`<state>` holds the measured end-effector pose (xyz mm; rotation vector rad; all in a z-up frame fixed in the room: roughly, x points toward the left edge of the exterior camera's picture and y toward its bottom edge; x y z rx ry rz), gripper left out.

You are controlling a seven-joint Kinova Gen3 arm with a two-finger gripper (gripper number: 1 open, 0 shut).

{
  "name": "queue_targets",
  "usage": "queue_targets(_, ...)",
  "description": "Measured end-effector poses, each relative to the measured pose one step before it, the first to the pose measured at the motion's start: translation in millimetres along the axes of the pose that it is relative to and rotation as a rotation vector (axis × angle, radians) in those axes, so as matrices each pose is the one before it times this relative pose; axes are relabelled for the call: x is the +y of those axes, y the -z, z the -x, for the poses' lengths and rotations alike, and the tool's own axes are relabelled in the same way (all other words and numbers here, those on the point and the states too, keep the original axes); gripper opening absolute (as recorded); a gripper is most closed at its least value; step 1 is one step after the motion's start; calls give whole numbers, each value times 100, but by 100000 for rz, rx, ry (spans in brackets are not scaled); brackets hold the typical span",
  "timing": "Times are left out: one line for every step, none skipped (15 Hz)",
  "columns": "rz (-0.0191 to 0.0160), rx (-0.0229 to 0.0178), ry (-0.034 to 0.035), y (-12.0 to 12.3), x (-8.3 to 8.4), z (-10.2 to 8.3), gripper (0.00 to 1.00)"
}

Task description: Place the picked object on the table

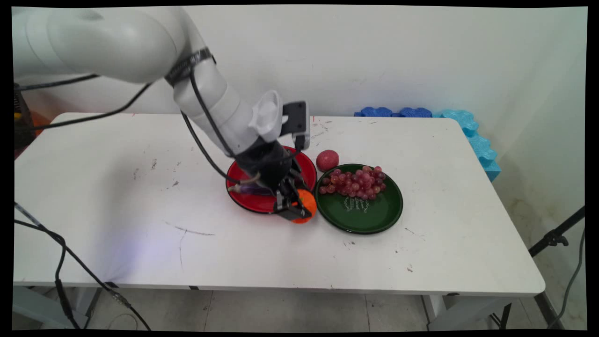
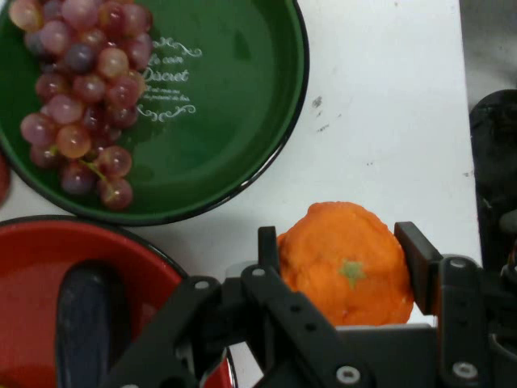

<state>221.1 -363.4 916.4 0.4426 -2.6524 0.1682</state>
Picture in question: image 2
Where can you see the dark green printed plate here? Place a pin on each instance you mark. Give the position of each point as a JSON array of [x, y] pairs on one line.
[[226, 121]]

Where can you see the bunch of red grapes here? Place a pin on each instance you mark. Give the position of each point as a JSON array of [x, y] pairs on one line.
[[81, 89]]

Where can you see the black tripod stand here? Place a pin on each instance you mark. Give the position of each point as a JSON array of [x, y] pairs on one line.
[[497, 161]]

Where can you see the orange tangerine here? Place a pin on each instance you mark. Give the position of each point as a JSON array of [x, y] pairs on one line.
[[347, 258]]

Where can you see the small red round fruit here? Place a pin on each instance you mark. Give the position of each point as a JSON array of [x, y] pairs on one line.
[[3, 182]]

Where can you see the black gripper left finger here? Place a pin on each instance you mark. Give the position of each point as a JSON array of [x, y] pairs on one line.
[[258, 311]]

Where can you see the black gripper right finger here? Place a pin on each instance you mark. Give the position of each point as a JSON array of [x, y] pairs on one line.
[[460, 307]]

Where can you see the purple eggplant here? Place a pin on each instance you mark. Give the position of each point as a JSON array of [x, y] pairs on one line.
[[89, 323]]

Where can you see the red plate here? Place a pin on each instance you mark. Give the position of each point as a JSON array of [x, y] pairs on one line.
[[28, 283]]

